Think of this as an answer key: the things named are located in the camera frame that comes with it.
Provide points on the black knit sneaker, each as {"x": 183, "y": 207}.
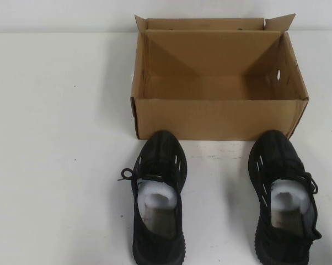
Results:
{"x": 160, "y": 149}
{"x": 268, "y": 150}

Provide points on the brown cardboard shoe box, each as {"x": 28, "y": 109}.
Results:
{"x": 210, "y": 118}

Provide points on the white foam shoe stuffing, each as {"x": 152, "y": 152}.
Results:
{"x": 287, "y": 191}
{"x": 157, "y": 193}

